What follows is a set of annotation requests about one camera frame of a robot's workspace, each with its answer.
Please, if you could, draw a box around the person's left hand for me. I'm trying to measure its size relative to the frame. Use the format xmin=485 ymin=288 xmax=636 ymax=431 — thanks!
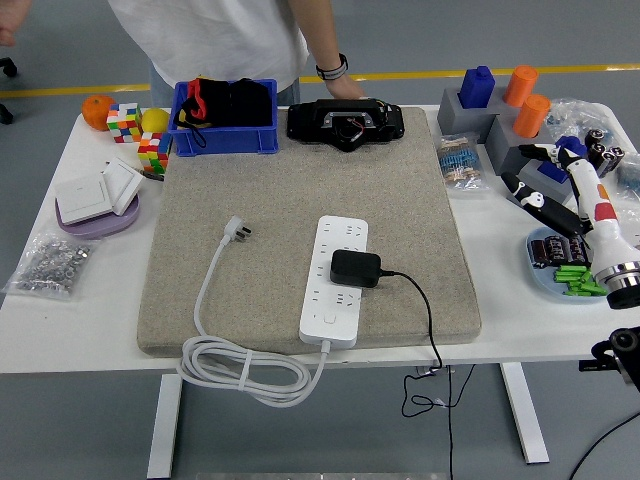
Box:
xmin=325 ymin=74 xmax=366 ymax=101

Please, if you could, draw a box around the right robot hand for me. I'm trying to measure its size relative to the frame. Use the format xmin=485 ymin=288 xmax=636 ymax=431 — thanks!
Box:
xmin=501 ymin=142 xmax=640 ymax=277

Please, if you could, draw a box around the person's right hand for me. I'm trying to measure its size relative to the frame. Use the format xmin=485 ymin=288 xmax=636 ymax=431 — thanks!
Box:
xmin=0 ymin=0 xmax=32 ymax=48

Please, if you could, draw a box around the white power strip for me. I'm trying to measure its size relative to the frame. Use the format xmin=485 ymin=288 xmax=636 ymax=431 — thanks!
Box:
xmin=298 ymin=214 xmax=370 ymax=349

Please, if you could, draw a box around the black plug adapter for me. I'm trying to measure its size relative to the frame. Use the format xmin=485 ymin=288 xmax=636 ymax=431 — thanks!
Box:
xmin=329 ymin=249 xmax=383 ymax=289

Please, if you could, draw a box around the person's wristband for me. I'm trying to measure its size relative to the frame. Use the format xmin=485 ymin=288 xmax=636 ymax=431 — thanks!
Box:
xmin=315 ymin=53 xmax=350 ymax=81

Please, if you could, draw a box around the clear plastic bag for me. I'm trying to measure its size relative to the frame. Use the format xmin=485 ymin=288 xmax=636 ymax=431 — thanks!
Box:
xmin=569 ymin=205 xmax=640 ymax=274

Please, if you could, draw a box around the black electronic device housing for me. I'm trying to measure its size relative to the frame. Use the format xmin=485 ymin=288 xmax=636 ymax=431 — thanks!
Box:
xmin=286 ymin=97 xmax=405 ymax=153

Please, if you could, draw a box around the row of dark capacitors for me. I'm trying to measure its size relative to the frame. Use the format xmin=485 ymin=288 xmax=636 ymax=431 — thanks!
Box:
xmin=529 ymin=234 xmax=591 ymax=269

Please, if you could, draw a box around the pile of green batteries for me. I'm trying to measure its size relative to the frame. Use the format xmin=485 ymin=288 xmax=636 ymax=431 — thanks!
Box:
xmin=553 ymin=264 xmax=609 ymax=297

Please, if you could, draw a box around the bundle of black capacitors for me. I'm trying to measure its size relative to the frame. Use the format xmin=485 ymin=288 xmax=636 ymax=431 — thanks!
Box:
xmin=584 ymin=127 xmax=627 ymax=179

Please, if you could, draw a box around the light blue plate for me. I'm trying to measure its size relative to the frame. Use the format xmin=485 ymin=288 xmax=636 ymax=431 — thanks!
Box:
xmin=525 ymin=227 xmax=621 ymax=305

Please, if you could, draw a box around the blue square peg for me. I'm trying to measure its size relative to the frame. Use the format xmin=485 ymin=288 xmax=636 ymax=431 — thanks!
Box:
xmin=537 ymin=134 xmax=589 ymax=184
xmin=458 ymin=65 xmax=496 ymax=110

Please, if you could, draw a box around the grey-brown mat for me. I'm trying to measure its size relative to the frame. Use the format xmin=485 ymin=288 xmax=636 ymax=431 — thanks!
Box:
xmin=136 ymin=105 xmax=484 ymax=357

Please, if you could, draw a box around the black and red cloth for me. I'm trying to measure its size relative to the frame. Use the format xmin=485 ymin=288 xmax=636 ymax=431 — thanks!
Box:
xmin=173 ymin=76 xmax=275 ymax=149

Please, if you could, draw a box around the clear bag of blue parts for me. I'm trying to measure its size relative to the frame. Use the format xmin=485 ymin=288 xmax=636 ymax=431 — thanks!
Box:
xmin=544 ymin=97 xmax=616 ymax=146

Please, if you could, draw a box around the orange fruit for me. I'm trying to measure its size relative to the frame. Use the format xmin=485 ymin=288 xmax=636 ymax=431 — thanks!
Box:
xmin=81 ymin=94 xmax=117 ymax=132

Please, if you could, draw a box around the blue plastic bin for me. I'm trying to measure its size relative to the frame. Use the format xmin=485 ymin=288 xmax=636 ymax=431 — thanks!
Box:
xmin=167 ymin=78 xmax=280 ymax=157

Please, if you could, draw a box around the bag of resistors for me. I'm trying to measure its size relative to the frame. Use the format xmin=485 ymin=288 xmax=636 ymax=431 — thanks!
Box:
xmin=435 ymin=132 xmax=491 ymax=194

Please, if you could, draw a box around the person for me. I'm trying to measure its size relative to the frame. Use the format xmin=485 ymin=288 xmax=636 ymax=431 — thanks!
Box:
xmin=107 ymin=0 xmax=311 ymax=109

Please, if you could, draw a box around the orange cylinder peg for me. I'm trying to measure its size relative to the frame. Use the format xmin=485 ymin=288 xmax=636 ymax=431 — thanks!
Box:
xmin=512 ymin=93 xmax=552 ymax=139
xmin=503 ymin=64 xmax=540 ymax=108

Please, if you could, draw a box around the colourful puzzle cube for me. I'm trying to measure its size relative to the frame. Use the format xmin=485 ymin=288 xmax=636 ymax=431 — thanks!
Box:
xmin=106 ymin=102 xmax=144 ymax=144
xmin=137 ymin=131 xmax=174 ymax=175

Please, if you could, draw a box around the yellow lemon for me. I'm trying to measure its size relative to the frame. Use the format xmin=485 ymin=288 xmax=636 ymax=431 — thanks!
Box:
xmin=141 ymin=107 xmax=171 ymax=134

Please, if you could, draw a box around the purple tray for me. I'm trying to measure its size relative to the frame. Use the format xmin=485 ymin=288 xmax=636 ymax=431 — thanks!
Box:
xmin=54 ymin=192 xmax=142 ymax=238

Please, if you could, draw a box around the bag of metal nuts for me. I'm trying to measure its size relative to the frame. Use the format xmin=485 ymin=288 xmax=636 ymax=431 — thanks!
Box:
xmin=2 ymin=232 xmax=101 ymax=301

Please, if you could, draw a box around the white power strip cord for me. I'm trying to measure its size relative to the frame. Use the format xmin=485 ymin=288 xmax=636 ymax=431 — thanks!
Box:
xmin=177 ymin=214 xmax=332 ymax=409

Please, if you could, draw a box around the large white wall switch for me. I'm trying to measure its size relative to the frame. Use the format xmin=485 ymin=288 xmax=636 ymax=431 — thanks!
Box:
xmin=53 ymin=174 xmax=115 ymax=226

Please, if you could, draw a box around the small white wall switch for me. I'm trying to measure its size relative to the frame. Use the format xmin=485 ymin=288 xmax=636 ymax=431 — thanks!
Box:
xmin=102 ymin=156 xmax=146 ymax=217

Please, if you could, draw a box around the black floor cable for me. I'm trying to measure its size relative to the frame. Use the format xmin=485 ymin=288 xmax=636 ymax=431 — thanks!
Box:
xmin=569 ymin=412 xmax=640 ymax=480

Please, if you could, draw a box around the black adapter cord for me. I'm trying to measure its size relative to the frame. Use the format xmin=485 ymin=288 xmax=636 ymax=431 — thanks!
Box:
xmin=379 ymin=269 xmax=476 ymax=480

